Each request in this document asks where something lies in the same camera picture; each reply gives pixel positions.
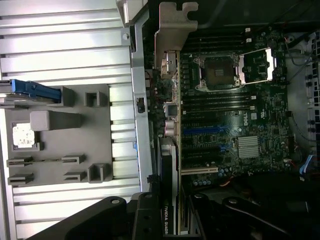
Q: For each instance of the metal socket cover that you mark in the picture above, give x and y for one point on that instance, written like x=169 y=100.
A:
x=269 y=65

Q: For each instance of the blue expansion slot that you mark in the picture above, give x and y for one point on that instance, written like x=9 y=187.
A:
x=202 y=130

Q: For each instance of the silver chipset heatsink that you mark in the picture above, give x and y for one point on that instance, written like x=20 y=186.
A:
x=248 y=147

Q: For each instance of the silver CPU chip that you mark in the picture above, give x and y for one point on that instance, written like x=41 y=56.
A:
x=23 y=136

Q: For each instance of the grey metal disk bay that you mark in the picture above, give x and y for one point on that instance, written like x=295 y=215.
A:
x=315 y=95

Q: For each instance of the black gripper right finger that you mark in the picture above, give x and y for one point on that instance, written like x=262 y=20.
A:
x=202 y=220

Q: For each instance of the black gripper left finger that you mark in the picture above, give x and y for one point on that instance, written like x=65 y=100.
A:
x=147 y=220

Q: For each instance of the open black PC case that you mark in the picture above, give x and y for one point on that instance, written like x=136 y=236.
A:
x=138 y=75

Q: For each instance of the grey plastic parts rack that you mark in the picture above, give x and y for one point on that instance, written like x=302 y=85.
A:
x=95 y=140

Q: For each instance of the hard disk blue carrier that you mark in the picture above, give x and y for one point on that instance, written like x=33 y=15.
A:
x=37 y=91

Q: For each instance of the white expansion slot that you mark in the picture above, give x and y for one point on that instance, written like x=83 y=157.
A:
x=200 y=170

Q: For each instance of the green RAM stick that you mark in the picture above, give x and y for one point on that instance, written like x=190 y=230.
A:
x=45 y=161

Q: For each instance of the CPU socket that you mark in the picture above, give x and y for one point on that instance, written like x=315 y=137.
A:
x=217 y=72

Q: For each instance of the green motherboard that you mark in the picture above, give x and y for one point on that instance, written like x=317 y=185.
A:
x=270 y=125

